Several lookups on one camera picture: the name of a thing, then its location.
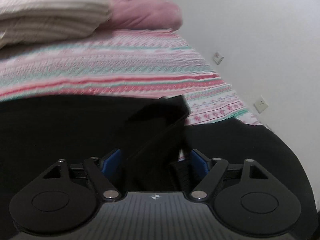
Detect striped beige folded blanket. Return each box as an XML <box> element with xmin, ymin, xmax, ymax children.
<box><xmin>1</xmin><ymin>0</ymin><xmax>112</xmax><ymax>47</ymax></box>

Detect dusty pink comforter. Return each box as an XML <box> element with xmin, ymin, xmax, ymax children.
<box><xmin>99</xmin><ymin>0</ymin><xmax>183</xmax><ymax>30</ymax></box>

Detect black pants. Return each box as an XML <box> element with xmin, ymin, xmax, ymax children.
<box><xmin>1</xmin><ymin>95</ymin><xmax>319</xmax><ymax>239</ymax></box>

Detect white wall socket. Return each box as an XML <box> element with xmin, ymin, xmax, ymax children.
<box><xmin>213</xmin><ymin>52</ymin><xmax>224</xmax><ymax>65</ymax></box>
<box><xmin>253</xmin><ymin>96</ymin><xmax>268</xmax><ymax>114</ymax></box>

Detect white wall socket lower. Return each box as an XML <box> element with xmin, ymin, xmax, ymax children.
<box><xmin>253</xmin><ymin>96</ymin><xmax>268</xmax><ymax>114</ymax></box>

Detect patterned nordic bed sheet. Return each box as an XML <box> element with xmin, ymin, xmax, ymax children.
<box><xmin>1</xmin><ymin>30</ymin><xmax>259</xmax><ymax>125</ymax></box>

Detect white wall socket upper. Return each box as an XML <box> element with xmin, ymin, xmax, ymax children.
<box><xmin>213</xmin><ymin>52</ymin><xmax>224</xmax><ymax>65</ymax></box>

